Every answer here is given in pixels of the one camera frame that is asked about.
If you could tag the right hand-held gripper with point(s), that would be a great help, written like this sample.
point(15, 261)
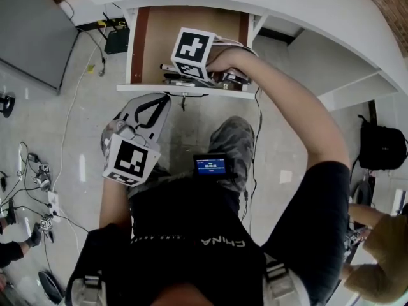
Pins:
point(191, 51)

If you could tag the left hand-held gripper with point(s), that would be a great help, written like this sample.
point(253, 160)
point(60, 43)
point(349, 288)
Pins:
point(130, 161)

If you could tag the black item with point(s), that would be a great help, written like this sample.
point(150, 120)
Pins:
point(178, 77)

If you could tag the white drawer with brown bottom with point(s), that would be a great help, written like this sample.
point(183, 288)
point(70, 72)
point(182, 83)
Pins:
point(165, 33)

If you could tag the dark pouch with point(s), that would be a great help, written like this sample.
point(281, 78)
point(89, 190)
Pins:
point(236, 80)

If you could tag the person's left forearm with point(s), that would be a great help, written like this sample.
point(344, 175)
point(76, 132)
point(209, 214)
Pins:
point(114, 202)

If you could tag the person's right forearm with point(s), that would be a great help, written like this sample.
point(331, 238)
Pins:
point(287, 100)

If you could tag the another person's forearm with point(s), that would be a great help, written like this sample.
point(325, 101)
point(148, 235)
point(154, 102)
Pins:
point(11, 253)

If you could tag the drawer key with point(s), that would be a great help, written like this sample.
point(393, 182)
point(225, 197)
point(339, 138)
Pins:
point(183, 102)

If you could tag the white desk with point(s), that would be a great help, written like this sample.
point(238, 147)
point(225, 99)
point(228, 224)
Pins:
point(318, 2)

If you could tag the person's right hand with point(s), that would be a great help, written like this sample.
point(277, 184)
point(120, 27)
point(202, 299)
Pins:
point(228, 59)

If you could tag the black router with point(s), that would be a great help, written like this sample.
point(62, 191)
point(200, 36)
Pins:
point(117, 41)

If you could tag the small display device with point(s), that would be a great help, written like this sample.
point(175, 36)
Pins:
point(210, 166)

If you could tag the person's camouflage trousers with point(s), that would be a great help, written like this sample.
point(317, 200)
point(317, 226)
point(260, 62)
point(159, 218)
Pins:
point(232, 139)

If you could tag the spare hand-held gripper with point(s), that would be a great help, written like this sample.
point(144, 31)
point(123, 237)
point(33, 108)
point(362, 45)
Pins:
point(43, 177)
point(46, 224)

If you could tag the white power strip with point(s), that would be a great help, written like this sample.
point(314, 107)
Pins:
point(53, 204)

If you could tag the person's black shirt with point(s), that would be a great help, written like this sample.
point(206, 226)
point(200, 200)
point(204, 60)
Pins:
point(191, 250)

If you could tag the black stool base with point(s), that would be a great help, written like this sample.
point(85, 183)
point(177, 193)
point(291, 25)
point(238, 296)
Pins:
point(7, 104)

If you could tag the grey panel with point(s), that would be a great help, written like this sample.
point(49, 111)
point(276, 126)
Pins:
point(32, 27)

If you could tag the black round object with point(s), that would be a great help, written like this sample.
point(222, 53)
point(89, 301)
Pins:
point(51, 287)

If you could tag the black backpack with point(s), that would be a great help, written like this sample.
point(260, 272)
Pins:
point(382, 145)

